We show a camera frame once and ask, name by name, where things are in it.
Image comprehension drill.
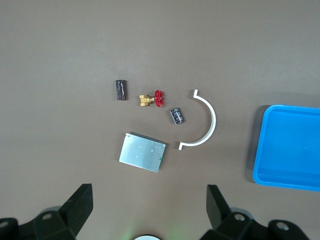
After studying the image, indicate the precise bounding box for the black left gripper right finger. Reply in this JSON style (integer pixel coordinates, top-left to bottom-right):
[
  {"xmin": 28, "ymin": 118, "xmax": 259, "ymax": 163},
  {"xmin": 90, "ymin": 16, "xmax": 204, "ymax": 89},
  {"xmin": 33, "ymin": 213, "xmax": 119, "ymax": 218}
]
[{"xmin": 201, "ymin": 184, "xmax": 310, "ymax": 240}]

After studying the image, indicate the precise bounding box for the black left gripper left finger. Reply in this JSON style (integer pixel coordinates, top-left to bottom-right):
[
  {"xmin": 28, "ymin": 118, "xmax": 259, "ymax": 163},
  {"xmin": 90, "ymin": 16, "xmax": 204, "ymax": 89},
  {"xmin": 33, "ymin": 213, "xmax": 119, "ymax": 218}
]
[{"xmin": 0, "ymin": 183, "xmax": 94, "ymax": 240}]

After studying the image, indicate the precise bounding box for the short printed dark capacitor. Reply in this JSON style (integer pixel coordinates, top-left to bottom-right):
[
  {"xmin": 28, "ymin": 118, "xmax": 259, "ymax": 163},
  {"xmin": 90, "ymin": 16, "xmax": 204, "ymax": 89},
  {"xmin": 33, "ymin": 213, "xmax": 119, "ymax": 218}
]
[{"xmin": 169, "ymin": 107, "xmax": 186, "ymax": 125}]

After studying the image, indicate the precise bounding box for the long dark brown capacitor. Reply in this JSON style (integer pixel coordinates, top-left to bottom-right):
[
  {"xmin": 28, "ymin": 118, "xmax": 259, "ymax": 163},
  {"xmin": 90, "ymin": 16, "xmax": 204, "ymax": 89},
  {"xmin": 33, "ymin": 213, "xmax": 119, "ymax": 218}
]
[{"xmin": 114, "ymin": 79, "xmax": 128, "ymax": 102}]

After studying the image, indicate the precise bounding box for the silver metal power supply box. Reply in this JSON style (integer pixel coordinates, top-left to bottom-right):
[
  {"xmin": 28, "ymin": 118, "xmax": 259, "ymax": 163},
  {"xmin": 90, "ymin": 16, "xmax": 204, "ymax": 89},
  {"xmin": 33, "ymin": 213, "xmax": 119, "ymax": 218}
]
[{"xmin": 118, "ymin": 131, "xmax": 167, "ymax": 173}]

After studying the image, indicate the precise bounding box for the blue plastic tray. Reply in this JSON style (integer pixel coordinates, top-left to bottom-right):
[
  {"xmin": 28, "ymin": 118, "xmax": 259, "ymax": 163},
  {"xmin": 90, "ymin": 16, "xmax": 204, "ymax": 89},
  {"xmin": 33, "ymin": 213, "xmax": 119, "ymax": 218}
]
[{"xmin": 251, "ymin": 104, "xmax": 320, "ymax": 193}]

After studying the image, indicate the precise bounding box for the white curved pipe clamp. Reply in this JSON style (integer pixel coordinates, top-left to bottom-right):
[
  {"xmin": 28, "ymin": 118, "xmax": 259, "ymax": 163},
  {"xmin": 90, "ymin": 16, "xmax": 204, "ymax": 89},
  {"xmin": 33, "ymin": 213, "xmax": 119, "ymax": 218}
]
[{"xmin": 176, "ymin": 88, "xmax": 217, "ymax": 152}]

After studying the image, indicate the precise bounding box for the brass valve with red handwheel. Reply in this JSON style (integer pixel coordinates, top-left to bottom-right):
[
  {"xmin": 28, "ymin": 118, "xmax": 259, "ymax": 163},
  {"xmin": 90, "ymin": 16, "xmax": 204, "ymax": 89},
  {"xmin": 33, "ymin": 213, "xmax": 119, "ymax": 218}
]
[{"xmin": 138, "ymin": 89, "xmax": 166, "ymax": 108}]

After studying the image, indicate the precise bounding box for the brown table mat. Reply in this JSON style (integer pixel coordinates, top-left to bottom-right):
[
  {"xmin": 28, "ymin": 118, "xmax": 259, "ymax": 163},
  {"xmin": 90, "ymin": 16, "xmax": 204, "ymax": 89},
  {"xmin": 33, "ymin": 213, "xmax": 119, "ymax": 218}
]
[{"xmin": 0, "ymin": 0, "xmax": 320, "ymax": 240}]

